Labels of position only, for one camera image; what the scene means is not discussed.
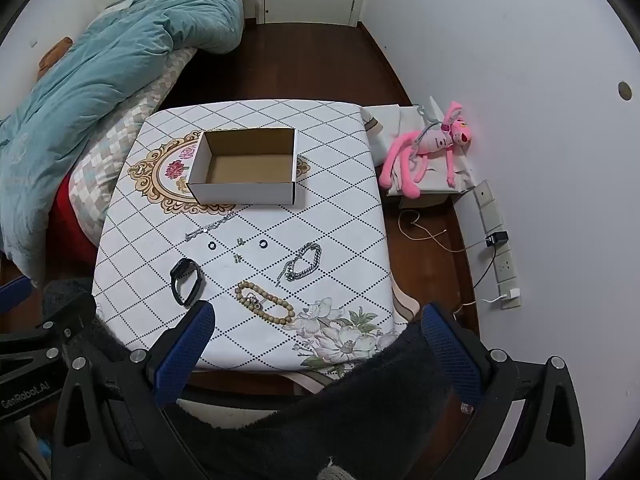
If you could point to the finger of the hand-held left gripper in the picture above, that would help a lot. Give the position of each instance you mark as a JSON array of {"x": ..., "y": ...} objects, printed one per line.
[
  {"x": 60, "y": 334},
  {"x": 14, "y": 294}
]

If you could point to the white wall socket panel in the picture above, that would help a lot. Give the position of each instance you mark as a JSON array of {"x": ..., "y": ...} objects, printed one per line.
[{"x": 487, "y": 205}]

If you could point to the red cloth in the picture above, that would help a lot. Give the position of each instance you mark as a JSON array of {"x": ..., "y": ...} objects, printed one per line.
[{"x": 67, "y": 215}]

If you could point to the black charger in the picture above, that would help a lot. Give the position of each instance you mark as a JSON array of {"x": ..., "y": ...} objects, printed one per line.
[{"x": 496, "y": 239}]

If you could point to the white diamond pattern tablecloth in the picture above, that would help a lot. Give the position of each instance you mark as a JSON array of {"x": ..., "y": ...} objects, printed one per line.
[{"x": 325, "y": 185}]

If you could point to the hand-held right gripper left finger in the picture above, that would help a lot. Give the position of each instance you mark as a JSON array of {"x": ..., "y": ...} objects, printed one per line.
[{"x": 185, "y": 347}]

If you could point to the person's dark fleece clothing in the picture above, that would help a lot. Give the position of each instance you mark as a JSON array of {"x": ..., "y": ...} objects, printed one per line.
[{"x": 325, "y": 425}]

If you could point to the black smart band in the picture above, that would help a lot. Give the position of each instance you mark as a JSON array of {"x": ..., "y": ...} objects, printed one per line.
[{"x": 180, "y": 270}]

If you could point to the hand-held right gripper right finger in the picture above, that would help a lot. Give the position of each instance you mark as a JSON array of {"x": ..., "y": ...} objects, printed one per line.
[{"x": 450, "y": 350}]

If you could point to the pink plush toy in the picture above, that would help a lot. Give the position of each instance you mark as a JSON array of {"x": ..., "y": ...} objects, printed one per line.
[{"x": 435, "y": 142}]

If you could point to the teal quilt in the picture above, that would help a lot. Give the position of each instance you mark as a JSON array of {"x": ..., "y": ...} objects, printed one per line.
[{"x": 100, "y": 85}]

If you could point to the white cardboard box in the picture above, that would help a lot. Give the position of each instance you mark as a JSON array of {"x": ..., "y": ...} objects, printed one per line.
[{"x": 240, "y": 195}]

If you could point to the checkered bed sheet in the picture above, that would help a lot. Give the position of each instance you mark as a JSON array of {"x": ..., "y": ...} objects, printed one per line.
[{"x": 115, "y": 145}]

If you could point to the round wall cap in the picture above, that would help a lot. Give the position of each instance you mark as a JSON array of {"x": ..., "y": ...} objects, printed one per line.
[{"x": 624, "y": 91}]

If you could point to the white charger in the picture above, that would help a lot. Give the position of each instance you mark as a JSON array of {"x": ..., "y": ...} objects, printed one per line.
[{"x": 512, "y": 299}]

